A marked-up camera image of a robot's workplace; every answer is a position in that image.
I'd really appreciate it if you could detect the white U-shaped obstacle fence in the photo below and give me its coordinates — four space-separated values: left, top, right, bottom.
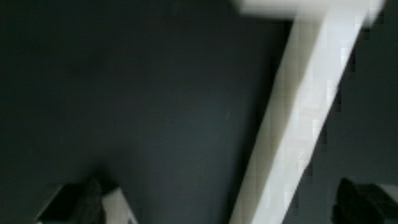
229 0 385 224

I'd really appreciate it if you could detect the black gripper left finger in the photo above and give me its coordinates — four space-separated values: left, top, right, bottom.
37 178 117 224

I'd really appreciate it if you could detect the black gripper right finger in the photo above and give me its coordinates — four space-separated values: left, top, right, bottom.
332 178 398 224

